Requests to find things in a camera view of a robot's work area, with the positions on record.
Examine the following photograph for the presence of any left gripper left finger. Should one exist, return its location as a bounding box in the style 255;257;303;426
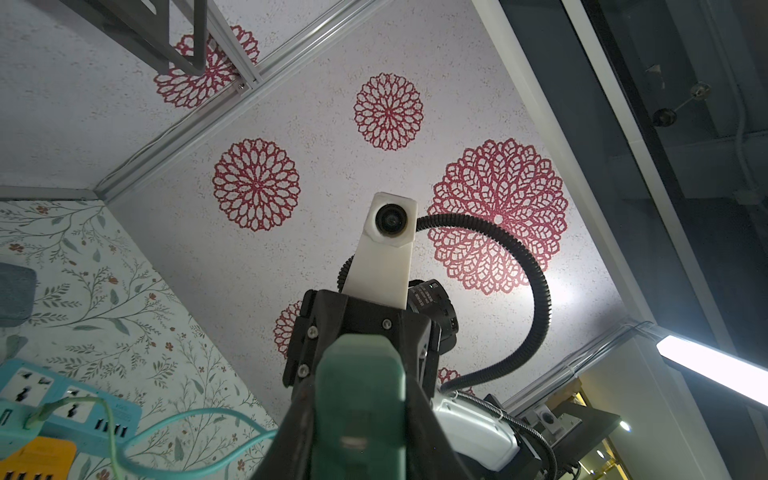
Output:
250;377;315;480

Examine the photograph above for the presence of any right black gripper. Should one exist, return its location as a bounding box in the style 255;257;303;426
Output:
281;289;445;400

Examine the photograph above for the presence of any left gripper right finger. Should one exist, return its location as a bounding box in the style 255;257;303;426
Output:
405;380;473;480

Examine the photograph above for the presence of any teal usb charging cable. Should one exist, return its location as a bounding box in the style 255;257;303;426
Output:
116;407;280;480

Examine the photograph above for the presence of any orange power strip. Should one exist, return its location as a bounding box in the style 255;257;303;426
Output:
1;437;77;480

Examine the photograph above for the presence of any green usb charging cable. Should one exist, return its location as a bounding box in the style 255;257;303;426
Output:
23;394;124;480

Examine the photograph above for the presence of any teal power strip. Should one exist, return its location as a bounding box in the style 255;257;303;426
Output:
1;359;142;457

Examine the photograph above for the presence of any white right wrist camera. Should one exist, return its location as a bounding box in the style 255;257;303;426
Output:
341;192;418;310

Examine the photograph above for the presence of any grey wall shelf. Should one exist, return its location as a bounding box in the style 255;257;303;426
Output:
64;0;208;76

